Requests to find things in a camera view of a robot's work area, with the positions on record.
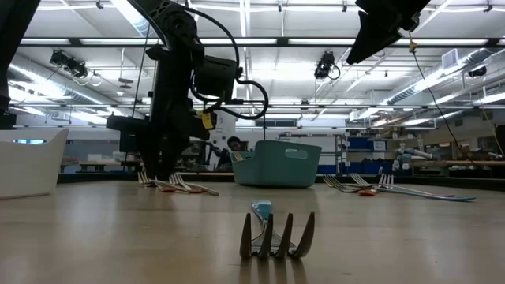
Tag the wooden workbench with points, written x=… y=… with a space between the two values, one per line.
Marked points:
x=453 y=163

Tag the blue storage bin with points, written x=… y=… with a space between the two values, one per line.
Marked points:
x=327 y=169
x=359 y=143
x=371 y=168

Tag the white cabinet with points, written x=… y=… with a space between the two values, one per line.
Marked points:
x=227 y=130

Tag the wooden table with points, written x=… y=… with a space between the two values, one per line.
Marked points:
x=94 y=163

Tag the white air vent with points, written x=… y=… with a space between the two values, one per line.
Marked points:
x=450 y=59

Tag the person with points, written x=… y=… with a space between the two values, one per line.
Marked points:
x=233 y=144

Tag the black aluminium table frame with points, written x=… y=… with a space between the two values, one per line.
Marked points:
x=489 y=183

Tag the black speaker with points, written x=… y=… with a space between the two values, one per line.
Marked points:
x=477 y=72

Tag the silver air duct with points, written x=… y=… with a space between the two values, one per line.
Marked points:
x=47 y=84
x=473 y=59

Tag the forks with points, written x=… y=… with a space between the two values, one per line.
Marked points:
x=434 y=196

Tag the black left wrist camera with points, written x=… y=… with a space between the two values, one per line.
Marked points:
x=215 y=79

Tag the black hanging camera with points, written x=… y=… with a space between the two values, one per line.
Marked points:
x=325 y=63

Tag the white cylindrical device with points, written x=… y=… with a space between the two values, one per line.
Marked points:
x=414 y=153

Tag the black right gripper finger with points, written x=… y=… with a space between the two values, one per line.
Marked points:
x=367 y=39

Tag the black light bar beam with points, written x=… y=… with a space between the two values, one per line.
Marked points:
x=282 y=41

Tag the teal plastic bin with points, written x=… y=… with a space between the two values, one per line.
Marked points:
x=276 y=169

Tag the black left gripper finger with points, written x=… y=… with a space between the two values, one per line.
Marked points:
x=193 y=133
x=126 y=134

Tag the white plastic bin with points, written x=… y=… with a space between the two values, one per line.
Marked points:
x=31 y=169

